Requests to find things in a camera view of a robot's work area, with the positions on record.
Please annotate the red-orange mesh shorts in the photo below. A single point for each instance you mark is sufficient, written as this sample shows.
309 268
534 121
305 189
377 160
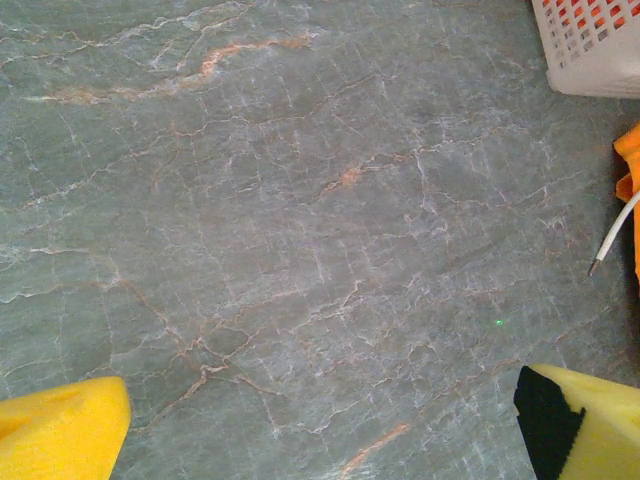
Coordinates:
563 11

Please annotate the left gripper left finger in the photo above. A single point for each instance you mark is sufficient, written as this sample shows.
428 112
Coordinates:
60 435

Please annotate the orange shorts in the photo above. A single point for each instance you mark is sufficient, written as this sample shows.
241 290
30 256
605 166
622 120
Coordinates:
631 160

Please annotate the white plastic mesh basket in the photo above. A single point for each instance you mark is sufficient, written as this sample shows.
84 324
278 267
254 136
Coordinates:
600 82

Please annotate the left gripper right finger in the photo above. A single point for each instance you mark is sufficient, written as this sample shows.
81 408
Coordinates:
600 435

